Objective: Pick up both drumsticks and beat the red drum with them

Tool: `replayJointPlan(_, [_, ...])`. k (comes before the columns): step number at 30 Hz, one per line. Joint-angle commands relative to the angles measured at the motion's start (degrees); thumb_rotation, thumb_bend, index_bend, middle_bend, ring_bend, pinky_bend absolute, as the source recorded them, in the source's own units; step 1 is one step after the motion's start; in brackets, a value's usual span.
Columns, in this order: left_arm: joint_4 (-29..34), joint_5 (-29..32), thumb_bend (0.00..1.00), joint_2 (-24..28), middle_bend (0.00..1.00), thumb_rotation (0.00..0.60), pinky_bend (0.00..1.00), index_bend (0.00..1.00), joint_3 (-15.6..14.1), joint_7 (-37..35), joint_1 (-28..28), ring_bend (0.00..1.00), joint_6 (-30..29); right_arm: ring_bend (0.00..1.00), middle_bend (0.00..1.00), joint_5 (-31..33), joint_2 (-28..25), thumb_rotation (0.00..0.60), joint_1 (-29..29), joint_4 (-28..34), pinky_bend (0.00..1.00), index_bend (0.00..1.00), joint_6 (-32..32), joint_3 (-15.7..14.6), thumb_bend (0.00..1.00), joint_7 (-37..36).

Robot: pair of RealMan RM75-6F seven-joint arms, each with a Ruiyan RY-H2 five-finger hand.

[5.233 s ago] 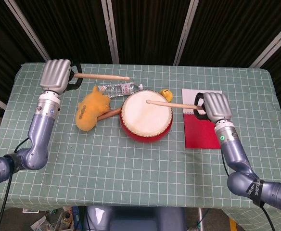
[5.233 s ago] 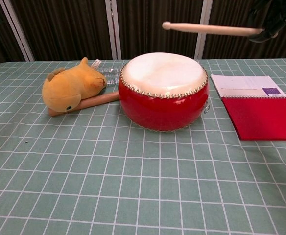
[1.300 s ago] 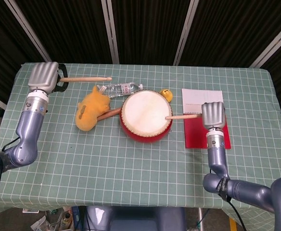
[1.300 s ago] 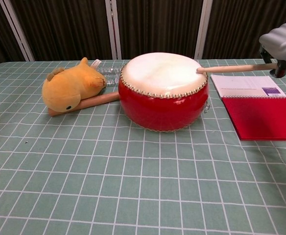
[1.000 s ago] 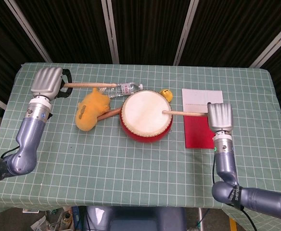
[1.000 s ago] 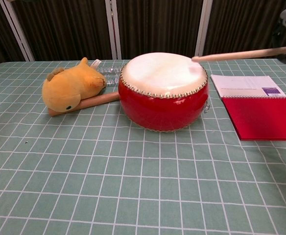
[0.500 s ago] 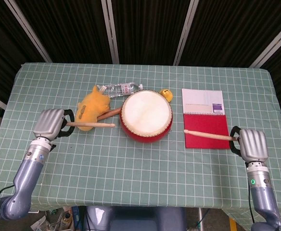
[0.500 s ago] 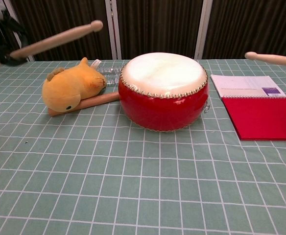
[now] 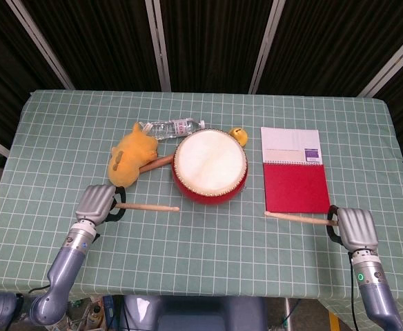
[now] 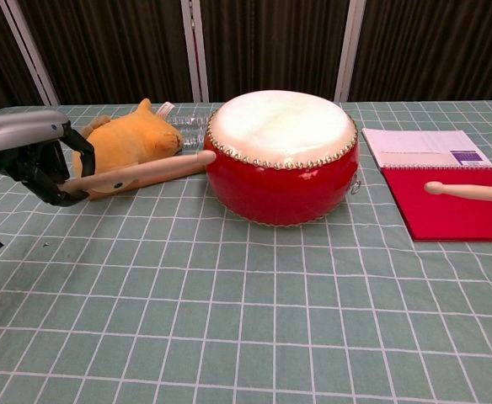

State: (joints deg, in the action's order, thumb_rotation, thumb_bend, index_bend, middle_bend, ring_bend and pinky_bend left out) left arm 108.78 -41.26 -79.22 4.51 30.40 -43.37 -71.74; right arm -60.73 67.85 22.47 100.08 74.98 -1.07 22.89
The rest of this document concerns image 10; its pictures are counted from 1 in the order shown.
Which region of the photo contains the brown wooden rod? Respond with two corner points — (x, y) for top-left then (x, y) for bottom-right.
(86, 162), (207, 201)

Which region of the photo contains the red drum white skin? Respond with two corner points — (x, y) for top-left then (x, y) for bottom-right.
(202, 89), (360, 228)

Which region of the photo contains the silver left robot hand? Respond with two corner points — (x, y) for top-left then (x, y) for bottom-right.
(0, 109), (95, 207)

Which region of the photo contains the clear plastic water bottle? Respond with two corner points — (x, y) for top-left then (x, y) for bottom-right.
(168, 111), (213, 148)

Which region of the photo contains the orange plush animal toy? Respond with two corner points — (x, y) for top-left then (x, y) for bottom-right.
(72, 98), (185, 199)

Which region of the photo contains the white partition frame post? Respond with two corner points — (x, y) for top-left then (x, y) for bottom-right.
(181, 0), (210, 104)
(334, 0), (367, 104)
(0, 0), (60, 106)

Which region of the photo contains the light wooden drumstick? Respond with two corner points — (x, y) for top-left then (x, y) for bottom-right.
(62, 150), (217, 193)
(423, 180), (492, 205)

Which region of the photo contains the red cover spiral notebook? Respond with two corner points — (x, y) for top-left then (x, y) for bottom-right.
(361, 128), (492, 243)

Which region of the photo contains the green checked tablecloth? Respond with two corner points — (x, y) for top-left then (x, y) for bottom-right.
(0, 99), (492, 404)

